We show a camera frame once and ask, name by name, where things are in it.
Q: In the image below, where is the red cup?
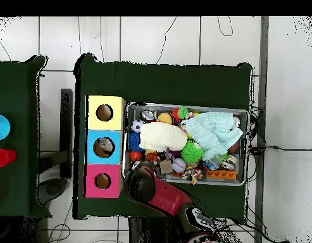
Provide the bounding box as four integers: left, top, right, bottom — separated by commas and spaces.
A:
0, 148, 18, 168

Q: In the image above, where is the dark green tablecloth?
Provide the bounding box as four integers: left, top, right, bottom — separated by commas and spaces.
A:
73, 53, 253, 220

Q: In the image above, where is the large green spiky eyed toy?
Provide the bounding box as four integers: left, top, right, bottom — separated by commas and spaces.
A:
180, 140, 205, 164

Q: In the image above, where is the grey rounded base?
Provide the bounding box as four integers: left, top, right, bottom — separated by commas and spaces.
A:
37, 177, 68, 206

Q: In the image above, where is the blue cup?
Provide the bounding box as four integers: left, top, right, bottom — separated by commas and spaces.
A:
0, 114, 11, 142

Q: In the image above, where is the crushed clear plastic bottle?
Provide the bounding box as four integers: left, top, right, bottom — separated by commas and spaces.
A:
96, 137, 114, 153

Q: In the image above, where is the shallow metal mesh bin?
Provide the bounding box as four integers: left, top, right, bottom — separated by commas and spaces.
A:
122, 101, 250, 187

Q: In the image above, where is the silver drink can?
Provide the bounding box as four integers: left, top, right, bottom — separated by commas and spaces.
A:
140, 109, 156, 124

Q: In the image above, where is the small green spiky toy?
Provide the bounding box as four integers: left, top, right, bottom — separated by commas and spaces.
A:
177, 106, 189, 120

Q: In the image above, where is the orange plastic block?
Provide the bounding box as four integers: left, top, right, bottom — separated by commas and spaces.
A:
205, 168, 237, 180

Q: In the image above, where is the cream waffle cloth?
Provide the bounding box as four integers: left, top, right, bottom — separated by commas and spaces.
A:
139, 121, 189, 153

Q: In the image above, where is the black power cable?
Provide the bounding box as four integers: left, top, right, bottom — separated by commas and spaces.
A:
249, 144, 312, 156

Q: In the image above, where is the blue spiky ball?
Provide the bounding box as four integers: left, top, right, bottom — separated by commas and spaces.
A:
127, 131, 145, 153

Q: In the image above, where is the mint green waffle cloth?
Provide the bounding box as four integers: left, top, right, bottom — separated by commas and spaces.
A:
182, 111, 244, 162

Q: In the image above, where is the black white soccer ball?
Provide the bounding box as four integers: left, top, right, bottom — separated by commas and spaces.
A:
130, 119, 146, 134

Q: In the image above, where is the wooden box with three holes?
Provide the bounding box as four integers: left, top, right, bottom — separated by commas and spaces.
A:
83, 95, 127, 199

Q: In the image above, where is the white baseball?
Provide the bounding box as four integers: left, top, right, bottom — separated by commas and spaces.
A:
172, 158, 187, 173

